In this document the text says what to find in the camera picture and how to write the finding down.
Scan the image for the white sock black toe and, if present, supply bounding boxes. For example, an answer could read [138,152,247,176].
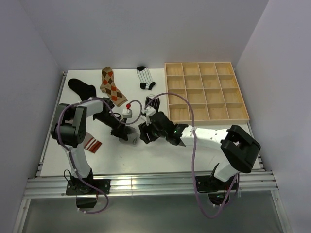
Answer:
[136,66,156,90]

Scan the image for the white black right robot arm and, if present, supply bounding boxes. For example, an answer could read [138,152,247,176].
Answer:
[138,112,261,189]

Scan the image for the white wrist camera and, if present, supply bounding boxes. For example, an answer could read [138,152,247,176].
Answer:
[141,106,156,119]
[121,108,133,119]

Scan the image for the black box under rail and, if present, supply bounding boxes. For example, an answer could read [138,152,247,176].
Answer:
[76,198,97,209]

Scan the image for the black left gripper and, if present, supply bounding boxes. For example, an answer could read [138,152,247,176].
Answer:
[94,113,128,141]

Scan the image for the black sock white stripes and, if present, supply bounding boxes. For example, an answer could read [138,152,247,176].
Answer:
[68,79,97,100]

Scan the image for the aluminium table edge rail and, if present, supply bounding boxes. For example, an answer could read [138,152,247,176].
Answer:
[23,171,278,199]

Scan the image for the taupe sock red stripes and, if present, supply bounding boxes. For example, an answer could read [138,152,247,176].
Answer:
[83,132,102,153]

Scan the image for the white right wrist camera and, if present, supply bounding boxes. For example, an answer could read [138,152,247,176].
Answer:
[141,106,156,119]

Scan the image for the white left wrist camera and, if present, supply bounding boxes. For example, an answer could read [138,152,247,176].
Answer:
[121,108,133,119]

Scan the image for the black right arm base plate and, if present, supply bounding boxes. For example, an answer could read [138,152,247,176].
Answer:
[195,175,239,193]

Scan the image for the black pinstriped sock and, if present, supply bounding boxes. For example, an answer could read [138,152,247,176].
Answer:
[144,94,160,113]

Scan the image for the brown orange argyle sock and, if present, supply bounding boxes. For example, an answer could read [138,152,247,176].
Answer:
[100,67,127,107]

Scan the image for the grey sock with black stripes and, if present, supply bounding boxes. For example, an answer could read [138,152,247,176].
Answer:
[119,126,139,145]

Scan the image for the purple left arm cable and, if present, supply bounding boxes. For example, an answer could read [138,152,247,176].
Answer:
[56,97,143,215]

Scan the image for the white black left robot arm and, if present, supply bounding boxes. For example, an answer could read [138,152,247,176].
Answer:
[51,98,129,194]

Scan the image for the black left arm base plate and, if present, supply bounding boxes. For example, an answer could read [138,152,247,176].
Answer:
[66,179,111,196]

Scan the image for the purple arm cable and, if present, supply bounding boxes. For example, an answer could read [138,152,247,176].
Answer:
[143,92,240,219]
[56,97,143,215]

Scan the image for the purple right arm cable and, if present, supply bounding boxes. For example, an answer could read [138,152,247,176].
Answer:
[143,92,240,219]

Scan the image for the wooden compartment tray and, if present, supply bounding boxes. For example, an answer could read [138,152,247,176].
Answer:
[165,62,249,125]

